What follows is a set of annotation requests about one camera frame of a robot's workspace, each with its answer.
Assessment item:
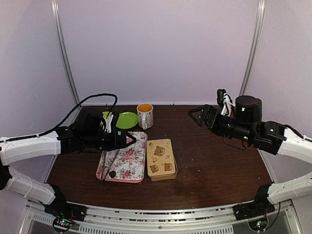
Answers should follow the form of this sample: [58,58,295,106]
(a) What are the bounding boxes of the green plastic bowl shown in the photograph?
[102,111,114,120]

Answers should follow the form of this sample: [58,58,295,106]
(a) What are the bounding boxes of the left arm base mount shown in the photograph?
[42,185,87,234]

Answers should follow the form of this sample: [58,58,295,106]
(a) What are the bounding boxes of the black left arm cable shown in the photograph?
[0,93,118,142]

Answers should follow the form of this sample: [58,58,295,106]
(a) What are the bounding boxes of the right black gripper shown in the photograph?
[188,104,253,143]

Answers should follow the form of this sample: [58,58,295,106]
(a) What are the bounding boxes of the metal tongs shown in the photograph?
[96,149,120,181]

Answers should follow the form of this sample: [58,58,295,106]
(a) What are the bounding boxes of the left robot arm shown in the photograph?
[0,111,137,216]

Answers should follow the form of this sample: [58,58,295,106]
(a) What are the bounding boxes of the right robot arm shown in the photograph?
[188,96,312,215]

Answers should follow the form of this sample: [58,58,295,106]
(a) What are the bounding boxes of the floral mug orange inside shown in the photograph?
[136,103,154,130]

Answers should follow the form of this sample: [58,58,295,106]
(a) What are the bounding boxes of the dark chocolate piece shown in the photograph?
[109,171,116,178]

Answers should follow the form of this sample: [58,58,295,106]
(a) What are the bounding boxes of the left aluminium corner post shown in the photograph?
[51,0,80,104]

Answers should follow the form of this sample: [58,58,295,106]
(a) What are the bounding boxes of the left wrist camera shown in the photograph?
[100,113,117,133]

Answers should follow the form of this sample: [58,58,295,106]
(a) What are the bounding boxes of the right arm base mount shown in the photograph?
[233,184,275,233]

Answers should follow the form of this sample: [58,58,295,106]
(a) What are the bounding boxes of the floral rectangular tray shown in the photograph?
[104,132,148,183]

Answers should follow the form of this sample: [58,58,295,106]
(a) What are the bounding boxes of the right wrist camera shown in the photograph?
[217,89,236,117]

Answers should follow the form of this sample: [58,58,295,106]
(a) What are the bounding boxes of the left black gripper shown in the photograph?
[83,128,137,151]

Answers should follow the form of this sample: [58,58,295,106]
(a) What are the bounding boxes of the aluminium front rail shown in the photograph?
[20,192,303,234]

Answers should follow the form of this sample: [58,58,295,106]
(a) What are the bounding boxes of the right aluminium corner post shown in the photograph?
[239,0,266,96]

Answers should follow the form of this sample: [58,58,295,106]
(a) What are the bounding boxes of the tan tin lid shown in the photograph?
[146,139,177,174]

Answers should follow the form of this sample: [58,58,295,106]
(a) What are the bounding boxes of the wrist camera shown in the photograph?
[217,89,236,117]
[100,113,117,133]

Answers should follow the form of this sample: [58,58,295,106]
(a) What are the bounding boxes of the aluminium corner post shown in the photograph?
[51,0,80,104]
[239,0,266,96]

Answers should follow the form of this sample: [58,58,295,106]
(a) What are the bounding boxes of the tan chocolate tin box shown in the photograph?
[148,172,177,182]

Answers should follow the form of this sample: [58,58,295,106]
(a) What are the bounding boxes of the green plastic plate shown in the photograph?
[116,112,138,129]

